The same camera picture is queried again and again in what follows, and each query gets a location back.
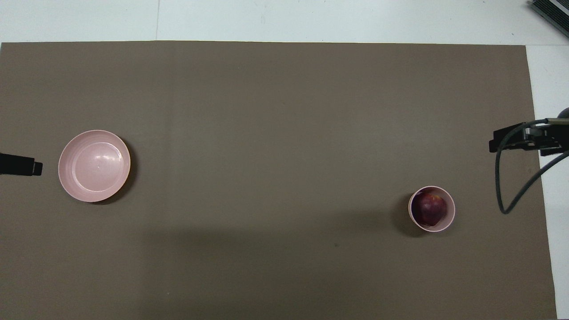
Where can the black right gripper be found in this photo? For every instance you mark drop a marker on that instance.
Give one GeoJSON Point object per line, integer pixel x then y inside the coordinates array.
{"type": "Point", "coordinates": [555, 143]}

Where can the dark red apple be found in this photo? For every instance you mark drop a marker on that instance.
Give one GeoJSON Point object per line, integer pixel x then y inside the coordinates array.
{"type": "Point", "coordinates": [431, 209]}

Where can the pink round plate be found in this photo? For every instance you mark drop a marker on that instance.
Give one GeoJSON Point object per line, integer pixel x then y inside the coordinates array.
{"type": "Point", "coordinates": [95, 166]}

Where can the pink bowl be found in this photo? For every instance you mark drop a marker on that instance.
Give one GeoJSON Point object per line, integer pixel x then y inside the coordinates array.
{"type": "Point", "coordinates": [450, 213]}

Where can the dark ribbed device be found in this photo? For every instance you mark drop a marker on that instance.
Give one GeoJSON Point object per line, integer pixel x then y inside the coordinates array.
{"type": "Point", "coordinates": [551, 11]}

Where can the brown table mat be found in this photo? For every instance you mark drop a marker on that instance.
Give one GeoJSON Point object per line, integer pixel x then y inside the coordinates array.
{"type": "Point", "coordinates": [275, 133]}

